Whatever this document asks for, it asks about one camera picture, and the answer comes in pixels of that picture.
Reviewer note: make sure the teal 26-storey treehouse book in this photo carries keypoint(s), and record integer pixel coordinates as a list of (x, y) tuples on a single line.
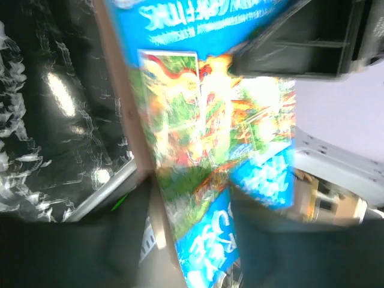
[(204, 125)]

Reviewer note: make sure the black marble-pattern mat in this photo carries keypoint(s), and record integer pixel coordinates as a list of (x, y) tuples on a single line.
[(61, 123)]

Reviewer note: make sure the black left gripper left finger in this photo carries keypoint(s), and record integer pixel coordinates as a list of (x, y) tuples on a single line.
[(101, 250)]

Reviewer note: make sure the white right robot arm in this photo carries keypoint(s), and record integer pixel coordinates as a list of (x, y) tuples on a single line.
[(339, 122)]

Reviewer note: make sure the aluminium mounting rail frame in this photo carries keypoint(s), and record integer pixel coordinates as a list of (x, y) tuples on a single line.
[(121, 183)]

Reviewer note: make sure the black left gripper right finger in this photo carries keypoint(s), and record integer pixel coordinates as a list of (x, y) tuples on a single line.
[(276, 251)]

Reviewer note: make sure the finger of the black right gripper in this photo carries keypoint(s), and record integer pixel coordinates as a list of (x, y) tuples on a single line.
[(308, 39)]

